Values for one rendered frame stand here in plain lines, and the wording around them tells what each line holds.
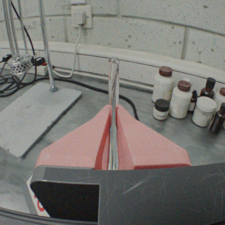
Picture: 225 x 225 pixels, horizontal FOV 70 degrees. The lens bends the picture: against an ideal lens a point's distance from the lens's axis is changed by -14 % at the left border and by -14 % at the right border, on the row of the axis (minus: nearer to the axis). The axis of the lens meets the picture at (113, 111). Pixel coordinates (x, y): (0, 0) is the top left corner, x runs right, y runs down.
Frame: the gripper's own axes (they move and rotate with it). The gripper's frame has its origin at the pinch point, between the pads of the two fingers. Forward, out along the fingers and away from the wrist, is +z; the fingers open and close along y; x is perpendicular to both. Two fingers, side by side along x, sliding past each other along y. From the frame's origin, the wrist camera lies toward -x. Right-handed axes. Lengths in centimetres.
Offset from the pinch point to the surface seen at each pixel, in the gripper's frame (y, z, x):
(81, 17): 11, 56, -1
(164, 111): -13.4, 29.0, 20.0
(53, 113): 16.9, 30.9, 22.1
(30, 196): 16.2, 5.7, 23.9
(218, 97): -30.3, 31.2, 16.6
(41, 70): 29, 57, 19
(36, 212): 14.2, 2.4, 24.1
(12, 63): 24.8, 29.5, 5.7
